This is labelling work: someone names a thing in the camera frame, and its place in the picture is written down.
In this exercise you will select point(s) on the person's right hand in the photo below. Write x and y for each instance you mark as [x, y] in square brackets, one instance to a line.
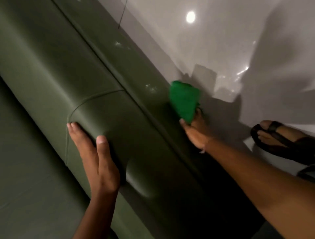
[198, 134]

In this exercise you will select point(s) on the person's left forearm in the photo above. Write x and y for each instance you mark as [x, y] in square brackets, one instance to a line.
[96, 216]

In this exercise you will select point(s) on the green cleaning cloth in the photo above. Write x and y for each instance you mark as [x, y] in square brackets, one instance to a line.
[184, 101]

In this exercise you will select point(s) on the person's right forearm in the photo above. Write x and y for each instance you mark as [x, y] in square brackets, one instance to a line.
[265, 187]

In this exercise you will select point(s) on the person's foot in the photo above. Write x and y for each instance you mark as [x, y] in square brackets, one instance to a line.
[290, 134]

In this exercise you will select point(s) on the person's left thumb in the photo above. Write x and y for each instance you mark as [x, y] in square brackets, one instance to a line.
[102, 147]

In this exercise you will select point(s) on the black sandal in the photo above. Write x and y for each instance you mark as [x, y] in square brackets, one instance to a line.
[278, 145]

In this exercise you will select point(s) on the person's left hand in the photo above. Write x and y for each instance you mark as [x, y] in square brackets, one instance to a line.
[101, 170]

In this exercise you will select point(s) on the person's right thumb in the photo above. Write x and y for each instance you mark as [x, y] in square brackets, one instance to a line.
[186, 128]

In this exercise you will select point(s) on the olive green leather sofa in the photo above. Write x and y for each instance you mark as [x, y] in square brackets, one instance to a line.
[73, 73]

